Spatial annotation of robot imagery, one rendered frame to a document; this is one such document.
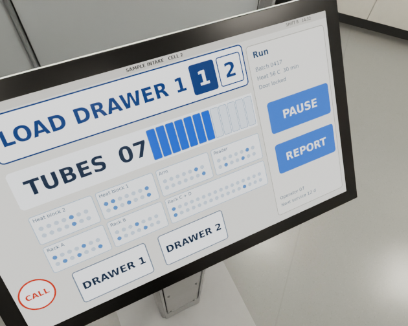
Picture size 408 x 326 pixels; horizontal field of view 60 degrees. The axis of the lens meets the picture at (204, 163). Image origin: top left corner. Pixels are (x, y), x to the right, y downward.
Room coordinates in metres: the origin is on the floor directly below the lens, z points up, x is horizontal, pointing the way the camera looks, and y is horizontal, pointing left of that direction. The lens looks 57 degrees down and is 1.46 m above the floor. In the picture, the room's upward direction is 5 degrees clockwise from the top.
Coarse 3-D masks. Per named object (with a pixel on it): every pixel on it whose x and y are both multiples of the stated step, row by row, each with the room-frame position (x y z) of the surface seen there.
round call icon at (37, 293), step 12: (48, 276) 0.10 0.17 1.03; (12, 288) 0.08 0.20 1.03; (24, 288) 0.08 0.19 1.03; (36, 288) 0.08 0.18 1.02; (48, 288) 0.09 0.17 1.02; (24, 300) 0.07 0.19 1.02; (36, 300) 0.07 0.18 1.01; (48, 300) 0.08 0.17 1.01; (60, 300) 0.08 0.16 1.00; (24, 312) 0.06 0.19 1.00
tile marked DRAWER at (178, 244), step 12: (204, 216) 0.19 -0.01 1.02; (216, 216) 0.20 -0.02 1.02; (180, 228) 0.18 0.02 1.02; (192, 228) 0.18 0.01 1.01; (204, 228) 0.18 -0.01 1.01; (216, 228) 0.19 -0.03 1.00; (168, 240) 0.16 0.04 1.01; (180, 240) 0.16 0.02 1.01; (192, 240) 0.17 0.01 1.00; (204, 240) 0.17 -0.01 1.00; (216, 240) 0.17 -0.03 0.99; (168, 252) 0.15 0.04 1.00; (180, 252) 0.15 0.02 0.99; (192, 252) 0.16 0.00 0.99; (168, 264) 0.14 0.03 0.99
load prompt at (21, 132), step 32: (192, 64) 0.32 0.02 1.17; (224, 64) 0.33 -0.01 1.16; (64, 96) 0.25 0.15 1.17; (96, 96) 0.26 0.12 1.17; (128, 96) 0.27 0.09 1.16; (160, 96) 0.28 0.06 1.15; (192, 96) 0.29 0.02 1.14; (0, 128) 0.21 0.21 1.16; (32, 128) 0.22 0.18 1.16; (64, 128) 0.23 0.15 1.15; (96, 128) 0.24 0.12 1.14; (0, 160) 0.18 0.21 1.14
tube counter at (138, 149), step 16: (240, 96) 0.32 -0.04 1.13; (208, 112) 0.29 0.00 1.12; (224, 112) 0.30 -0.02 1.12; (240, 112) 0.30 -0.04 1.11; (160, 128) 0.26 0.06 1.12; (176, 128) 0.26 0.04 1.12; (192, 128) 0.27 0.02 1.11; (208, 128) 0.28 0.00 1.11; (224, 128) 0.28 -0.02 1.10; (240, 128) 0.29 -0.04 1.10; (112, 144) 0.23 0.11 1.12; (128, 144) 0.23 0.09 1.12; (144, 144) 0.24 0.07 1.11; (160, 144) 0.24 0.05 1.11; (176, 144) 0.25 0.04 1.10; (192, 144) 0.26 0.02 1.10; (128, 160) 0.22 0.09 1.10; (144, 160) 0.22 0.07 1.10; (160, 160) 0.23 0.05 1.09
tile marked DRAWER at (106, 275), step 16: (112, 256) 0.13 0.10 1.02; (128, 256) 0.13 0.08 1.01; (144, 256) 0.14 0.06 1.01; (80, 272) 0.11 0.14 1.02; (96, 272) 0.11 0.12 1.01; (112, 272) 0.11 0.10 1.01; (128, 272) 0.12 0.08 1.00; (144, 272) 0.12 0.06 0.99; (80, 288) 0.09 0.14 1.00; (96, 288) 0.10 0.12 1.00; (112, 288) 0.10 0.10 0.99
